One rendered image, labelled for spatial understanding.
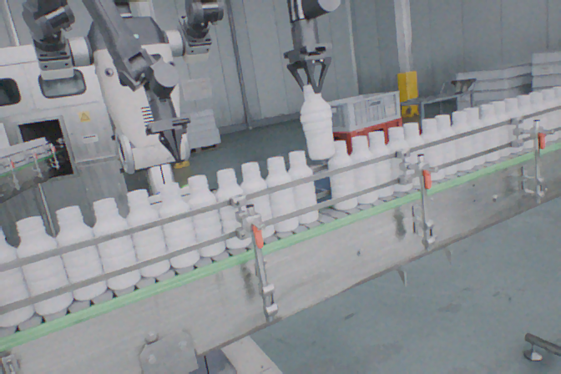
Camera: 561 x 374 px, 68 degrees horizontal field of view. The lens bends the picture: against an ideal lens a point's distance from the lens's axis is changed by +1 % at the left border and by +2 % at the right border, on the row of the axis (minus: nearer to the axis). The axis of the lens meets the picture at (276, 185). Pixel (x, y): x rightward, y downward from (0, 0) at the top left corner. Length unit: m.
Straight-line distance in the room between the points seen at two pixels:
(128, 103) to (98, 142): 3.10
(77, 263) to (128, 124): 0.66
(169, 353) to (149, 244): 0.21
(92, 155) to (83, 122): 0.33
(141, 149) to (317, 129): 0.66
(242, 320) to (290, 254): 0.17
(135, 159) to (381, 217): 0.78
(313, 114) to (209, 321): 0.48
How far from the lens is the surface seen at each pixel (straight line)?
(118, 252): 0.80
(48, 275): 0.81
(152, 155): 1.40
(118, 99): 1.38
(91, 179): 4.53
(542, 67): 7.48
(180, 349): 0.87
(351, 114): 3.22
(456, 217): 1.25
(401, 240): 1.11
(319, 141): 0.92
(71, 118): 4.50
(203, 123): 10.46
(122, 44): 1.05
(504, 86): 7.92
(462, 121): 1.27
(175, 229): 0.82
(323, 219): 0.98
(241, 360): 1.84
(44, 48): 1.41
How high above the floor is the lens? 1.32
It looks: 14 degrees down
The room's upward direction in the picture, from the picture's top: 9 degrees counter-clockwise
